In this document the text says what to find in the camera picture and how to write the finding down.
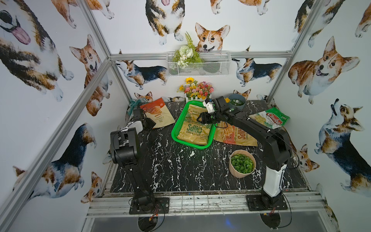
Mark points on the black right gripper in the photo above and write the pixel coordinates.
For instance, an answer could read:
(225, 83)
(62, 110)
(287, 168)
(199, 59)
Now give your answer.
(208, 117)

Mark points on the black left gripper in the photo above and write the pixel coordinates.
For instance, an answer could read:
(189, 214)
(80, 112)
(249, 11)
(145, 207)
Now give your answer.
(146, 122)

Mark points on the red cream cassava chips bag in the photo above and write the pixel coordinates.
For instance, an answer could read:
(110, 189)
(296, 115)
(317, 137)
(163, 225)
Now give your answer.
(159, 113)

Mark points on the tan kettle chips bag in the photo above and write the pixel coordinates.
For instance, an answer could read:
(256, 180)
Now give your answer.
(192, 131)

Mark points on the tan balsamico tomato chips bag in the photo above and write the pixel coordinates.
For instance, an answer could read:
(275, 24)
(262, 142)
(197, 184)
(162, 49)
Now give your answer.
(232, 135)

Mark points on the green Chuba cassava chips bag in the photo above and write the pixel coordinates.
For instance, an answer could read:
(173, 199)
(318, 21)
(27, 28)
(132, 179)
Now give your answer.
(272, 118)

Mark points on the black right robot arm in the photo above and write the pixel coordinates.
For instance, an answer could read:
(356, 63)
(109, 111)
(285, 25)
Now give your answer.
(275, 154)

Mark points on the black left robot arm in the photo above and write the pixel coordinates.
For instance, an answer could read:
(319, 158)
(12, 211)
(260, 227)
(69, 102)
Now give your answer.
(125, 151)

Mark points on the green plastic basket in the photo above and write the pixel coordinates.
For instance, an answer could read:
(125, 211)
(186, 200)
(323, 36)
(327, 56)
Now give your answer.
(178, 125)

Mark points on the teal green cloth item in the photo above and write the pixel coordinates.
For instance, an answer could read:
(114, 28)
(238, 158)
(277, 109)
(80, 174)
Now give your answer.
(133, 104)

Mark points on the colourful flowers in white fence planter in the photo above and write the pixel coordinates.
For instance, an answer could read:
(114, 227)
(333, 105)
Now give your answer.
(196, 91)

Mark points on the blue pot with yellow flowers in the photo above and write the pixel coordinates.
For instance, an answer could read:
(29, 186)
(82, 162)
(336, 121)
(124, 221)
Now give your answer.
(236, 100)

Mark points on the paper bowl of green leaves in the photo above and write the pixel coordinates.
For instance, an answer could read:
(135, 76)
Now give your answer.
(242, 163)

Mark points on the white green artificial plant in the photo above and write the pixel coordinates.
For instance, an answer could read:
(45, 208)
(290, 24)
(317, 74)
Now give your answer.
(187, 55)

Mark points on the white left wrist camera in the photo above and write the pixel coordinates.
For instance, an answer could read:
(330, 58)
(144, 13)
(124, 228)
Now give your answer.
(137, 125)

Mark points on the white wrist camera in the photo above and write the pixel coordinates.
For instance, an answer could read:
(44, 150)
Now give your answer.
(209, 105)
(137, 125)

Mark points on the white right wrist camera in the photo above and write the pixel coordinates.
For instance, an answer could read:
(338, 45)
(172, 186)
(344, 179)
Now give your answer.
(209, 105)

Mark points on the white wire wall basket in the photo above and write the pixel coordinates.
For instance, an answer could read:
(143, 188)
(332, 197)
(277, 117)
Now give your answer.
(215, 64)

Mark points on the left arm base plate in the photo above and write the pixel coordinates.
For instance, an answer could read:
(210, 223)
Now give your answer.
(147, 205)

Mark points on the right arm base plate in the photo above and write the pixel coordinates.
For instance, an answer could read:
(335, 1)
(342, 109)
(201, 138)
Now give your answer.
(264, 202)

